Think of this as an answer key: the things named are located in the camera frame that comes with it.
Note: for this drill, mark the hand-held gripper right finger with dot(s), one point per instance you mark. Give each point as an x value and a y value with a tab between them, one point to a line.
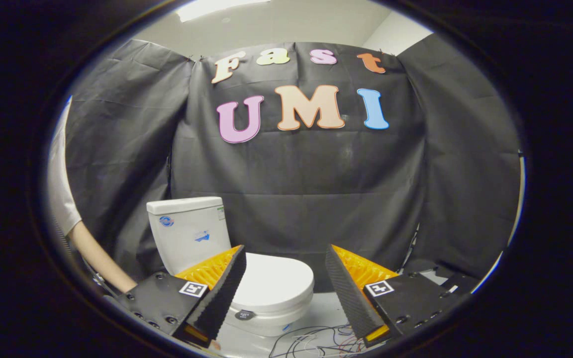
348	293

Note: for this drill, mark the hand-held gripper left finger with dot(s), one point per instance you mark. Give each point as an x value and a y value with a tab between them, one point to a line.
224	293

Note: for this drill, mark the white toilet lid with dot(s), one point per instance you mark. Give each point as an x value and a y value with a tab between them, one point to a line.
276	283

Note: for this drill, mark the white toilet with tank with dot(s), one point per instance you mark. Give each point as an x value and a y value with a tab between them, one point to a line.
187	233

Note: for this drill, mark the black backdrop cloth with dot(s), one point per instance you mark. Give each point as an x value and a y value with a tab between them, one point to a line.
316	174

